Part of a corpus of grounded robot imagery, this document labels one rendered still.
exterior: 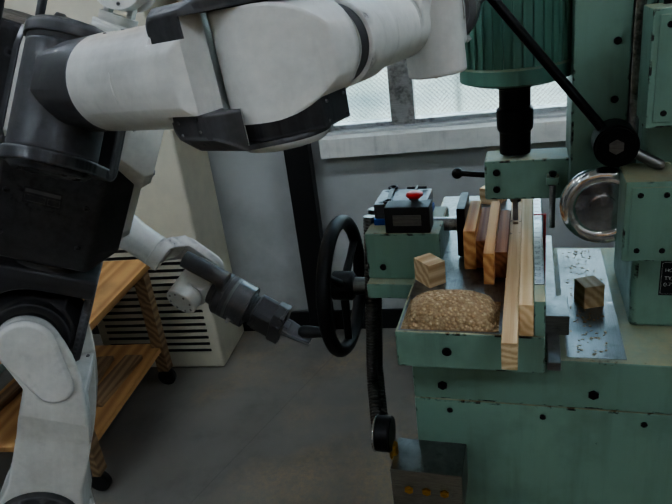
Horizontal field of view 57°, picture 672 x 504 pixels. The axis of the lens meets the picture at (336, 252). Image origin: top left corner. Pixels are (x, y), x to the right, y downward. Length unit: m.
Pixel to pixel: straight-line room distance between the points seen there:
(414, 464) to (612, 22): 0.75
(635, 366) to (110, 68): 0.83
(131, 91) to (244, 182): 2.04
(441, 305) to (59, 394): 0.57
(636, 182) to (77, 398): 0.86
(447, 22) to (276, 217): 1.96
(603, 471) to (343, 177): 1.62
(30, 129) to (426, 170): 1.90
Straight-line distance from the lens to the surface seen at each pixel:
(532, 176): 1.11
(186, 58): 0.50
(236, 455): 2.18
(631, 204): 0.95
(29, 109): 0.69
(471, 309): 0.92
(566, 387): 1.07
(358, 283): 1.25
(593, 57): 1.03
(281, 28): 0.48
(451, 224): 1.15
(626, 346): 1.09
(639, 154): 0.99
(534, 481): 1.20
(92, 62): 0.59
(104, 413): 2.25
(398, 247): 1.12
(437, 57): 0.70
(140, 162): 0.84
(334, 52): 0.50
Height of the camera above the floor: 1.37
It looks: 23 degrees down
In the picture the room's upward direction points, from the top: 7 degrees counter-clockwise
